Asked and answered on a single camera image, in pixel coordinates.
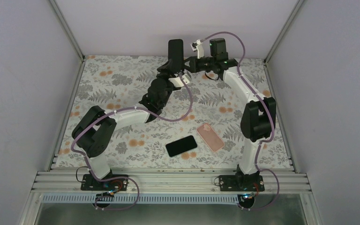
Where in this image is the aluminium frame post left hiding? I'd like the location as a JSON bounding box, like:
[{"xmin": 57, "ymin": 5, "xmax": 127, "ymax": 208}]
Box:
[{"xmin": 48, "ymin": 0, "xmax": 85, "ymax": 61}]

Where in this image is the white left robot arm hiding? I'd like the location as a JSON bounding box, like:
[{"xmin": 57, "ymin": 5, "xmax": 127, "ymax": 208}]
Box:
[{"xmin": 71, "ymin": 59, "xmax": 188, "ymax": 190}]

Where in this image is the black phone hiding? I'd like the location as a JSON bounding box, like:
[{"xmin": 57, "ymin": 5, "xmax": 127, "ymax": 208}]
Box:
[{"xmin": 168, "ymin": 39, "xmax": 184, "ymax": 74}]

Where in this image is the white slotted cable duct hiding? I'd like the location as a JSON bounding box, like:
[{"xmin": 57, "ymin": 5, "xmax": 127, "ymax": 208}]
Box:
[{"xmin": 42, "ymin": 193, "xmax": 254, "ymax": 205}]

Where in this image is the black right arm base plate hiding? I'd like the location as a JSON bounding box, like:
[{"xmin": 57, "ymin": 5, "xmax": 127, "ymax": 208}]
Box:
[{"xmin": 218, "ymin": 175, "xmax": 265, "ymax": 192}]

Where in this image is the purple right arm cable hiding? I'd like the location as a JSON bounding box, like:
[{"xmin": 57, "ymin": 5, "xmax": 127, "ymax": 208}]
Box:
[{"xmin": 195, "ymin": 31, "xmax": 281, "ymax": 212}]

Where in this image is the aluminium frame post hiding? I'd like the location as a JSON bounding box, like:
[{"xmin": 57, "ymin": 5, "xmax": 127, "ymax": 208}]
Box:
[
  {"xmin": 48, "ymin": 0, "xmax": 85, "ymax": 61},
  {"xmin": 264, "ymin": 0, "xmax": 305, "ymax": 65}
]

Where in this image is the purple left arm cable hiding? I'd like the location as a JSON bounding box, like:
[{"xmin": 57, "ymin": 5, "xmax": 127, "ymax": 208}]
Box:
[{"xmin": 70, "ymin": 72, "xmax": 194, "ymax": 212}]

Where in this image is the aluminium frame post right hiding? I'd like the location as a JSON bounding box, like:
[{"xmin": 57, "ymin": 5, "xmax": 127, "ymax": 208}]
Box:
[{"xmin": 264, "ymin": 0, "xmax": 305, "ymax": 65}]

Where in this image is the pink phone case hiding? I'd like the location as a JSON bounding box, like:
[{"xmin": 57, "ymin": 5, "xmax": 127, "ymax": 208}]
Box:
[{"xmin": 196, "ymin": 123, "xmax": 225, "ymax": 152}]

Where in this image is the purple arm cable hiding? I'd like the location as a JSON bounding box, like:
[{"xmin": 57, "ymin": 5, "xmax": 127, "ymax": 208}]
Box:
[
  {"xmin": 70, "ymin": 72, "xmax": 194, "ymax": 212},
  {"xmin": 195, "ymin": 31, "xmax": 281, "ymax": 212}
]

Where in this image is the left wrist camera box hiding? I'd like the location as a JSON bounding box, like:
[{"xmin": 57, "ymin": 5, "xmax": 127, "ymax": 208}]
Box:
[{"xmin": 168, "ymin": 74, "xmax": 192, "ymax": 88}]

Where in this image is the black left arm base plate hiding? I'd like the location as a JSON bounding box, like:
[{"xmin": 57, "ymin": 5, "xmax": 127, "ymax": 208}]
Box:
[{"xmin": 80, "ymin": 174, "xmax": 128, "ymax": 192}]

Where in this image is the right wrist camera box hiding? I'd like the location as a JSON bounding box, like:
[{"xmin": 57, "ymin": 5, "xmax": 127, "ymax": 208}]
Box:
[{"xmin": 190, "ymin": 39, "xmax": 204, "ymax": 59}]

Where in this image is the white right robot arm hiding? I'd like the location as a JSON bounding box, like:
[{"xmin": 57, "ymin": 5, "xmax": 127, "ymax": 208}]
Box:
[{"xmin": 184, "ymin": 38, "xmax": 277, "ymax": 191}]

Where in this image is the black smartphone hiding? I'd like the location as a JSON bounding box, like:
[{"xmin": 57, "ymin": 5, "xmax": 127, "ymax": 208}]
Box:
[{"xmin": 165, "ymin": 135, "xmax": 197, "ymax": 158}]

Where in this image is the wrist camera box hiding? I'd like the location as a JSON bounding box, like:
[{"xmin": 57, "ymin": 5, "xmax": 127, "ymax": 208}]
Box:
[
  {"xmin": 168, "ymin": 74, "xmax": 192, "ymax": 88},
  {"xmin": 190, "ymin": 39, "xmax": 204, "ymax": 59}
]

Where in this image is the floral patterned table mat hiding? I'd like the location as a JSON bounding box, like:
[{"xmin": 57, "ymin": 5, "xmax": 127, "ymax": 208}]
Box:
[{"xmin": 55, "ymin": 55, "xmax": 293, "ymax": 170}]

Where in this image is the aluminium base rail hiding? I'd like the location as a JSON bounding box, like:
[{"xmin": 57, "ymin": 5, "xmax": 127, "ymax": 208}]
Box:
[{"xmin": 31, "ymin": 168, "xmax": 312, "ymax": 194}]

